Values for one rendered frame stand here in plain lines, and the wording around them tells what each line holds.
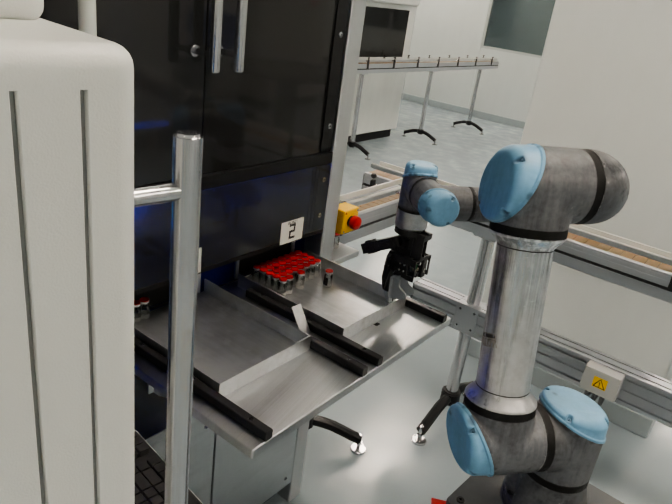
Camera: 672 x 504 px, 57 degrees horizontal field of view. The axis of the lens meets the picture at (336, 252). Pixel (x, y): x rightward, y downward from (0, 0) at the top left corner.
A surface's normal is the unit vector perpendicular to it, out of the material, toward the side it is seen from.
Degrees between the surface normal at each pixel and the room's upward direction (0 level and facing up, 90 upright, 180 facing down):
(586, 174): 55
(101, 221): 90
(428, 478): 0
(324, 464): 0
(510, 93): 90
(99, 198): 90
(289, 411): 0
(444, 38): 90
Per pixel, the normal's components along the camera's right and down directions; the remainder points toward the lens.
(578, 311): -0.62, 0.24
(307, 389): 0.13, -0.91
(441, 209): 0.22, 0.41
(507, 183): -0.96, -0.16
